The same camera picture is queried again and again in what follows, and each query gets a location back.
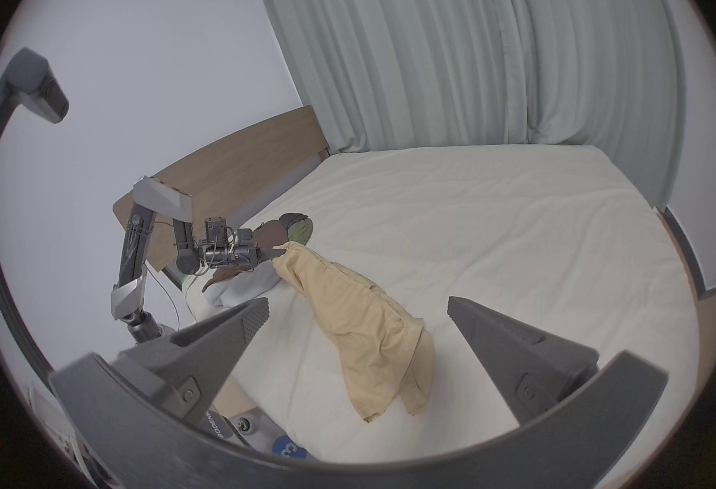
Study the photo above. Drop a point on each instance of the bed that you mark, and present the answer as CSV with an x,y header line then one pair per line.
x,y
475,229

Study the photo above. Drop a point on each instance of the black garment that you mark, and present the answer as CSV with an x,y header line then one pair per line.
x,y
291,219

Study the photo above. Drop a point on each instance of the brown garment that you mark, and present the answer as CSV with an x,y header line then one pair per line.
x,y
271,238

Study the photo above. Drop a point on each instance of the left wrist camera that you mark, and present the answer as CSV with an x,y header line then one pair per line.
x,y
245,237

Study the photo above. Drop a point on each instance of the green garment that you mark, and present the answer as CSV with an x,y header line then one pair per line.
x,y
302,232

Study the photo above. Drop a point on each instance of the white garment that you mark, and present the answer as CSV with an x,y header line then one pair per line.
x,y
246,288

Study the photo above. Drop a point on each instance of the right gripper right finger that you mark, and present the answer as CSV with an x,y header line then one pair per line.
x,y
503,352

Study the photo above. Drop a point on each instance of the tan shorts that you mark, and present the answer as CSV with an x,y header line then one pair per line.
x,y
363,324

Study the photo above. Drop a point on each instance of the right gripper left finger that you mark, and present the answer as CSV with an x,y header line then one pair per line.
x,y
212,352

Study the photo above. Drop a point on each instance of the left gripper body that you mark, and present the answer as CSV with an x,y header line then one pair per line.
x,y
245,255

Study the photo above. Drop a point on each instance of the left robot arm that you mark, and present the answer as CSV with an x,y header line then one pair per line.
x,y
162,199

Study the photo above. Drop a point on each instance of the grey-green curtain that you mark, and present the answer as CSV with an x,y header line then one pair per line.
x,y
419,28

